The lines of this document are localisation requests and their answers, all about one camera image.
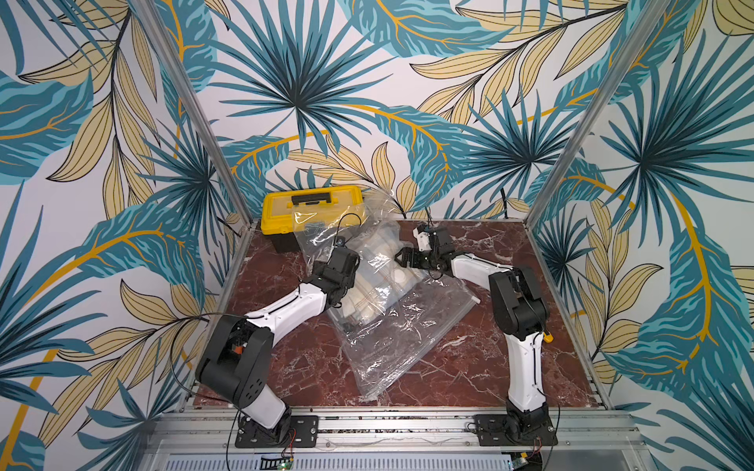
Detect aluminium front rail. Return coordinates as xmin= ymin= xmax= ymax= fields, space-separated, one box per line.
xmin=137 ymin=407 xmax=656 ymax=470

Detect beige plaid blanket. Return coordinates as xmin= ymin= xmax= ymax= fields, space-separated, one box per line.
xmin=334 ymin=222 xmax=427 ymax=330

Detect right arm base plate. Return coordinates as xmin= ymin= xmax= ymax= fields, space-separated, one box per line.
xmin=472 ymin=414 xmax=558 ymax=447

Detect clear plastic vacuum bag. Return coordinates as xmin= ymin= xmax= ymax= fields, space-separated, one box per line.
xmin=293 ymin=192 xmax=479 ymax=400

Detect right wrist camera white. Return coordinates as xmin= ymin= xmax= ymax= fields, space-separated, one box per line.
xmin=412 ymin=225 xmax=432 ymax=252

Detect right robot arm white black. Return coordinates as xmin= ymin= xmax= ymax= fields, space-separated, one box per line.
xmin=394 ymin=224 xmax=556 ymax=445

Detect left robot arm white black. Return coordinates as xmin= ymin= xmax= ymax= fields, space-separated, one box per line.
xmin=196 ymin=246 xmax=361 ymax=445

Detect yellow black toolbox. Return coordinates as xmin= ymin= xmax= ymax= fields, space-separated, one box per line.
xmin=260 ymin=186 xmax=365 ymax=253

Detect right aluminium frame post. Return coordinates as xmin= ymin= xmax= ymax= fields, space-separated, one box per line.
xmin=524 ymin=0 xmax=670 ymax=232

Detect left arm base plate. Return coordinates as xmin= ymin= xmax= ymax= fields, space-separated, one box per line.
xmin=234 ymin=415 xmax=319 ymax=451

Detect aluminium frame post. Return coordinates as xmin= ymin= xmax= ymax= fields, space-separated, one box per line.
xmin=133 ymin=0 xmax=253 ymax=229
xmin=524 ymin=0 xmax=670 ymax=232

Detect left aluminium frame post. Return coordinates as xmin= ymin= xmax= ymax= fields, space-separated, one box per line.
xmin=133 ymin=0 xmax=253 ymax=229

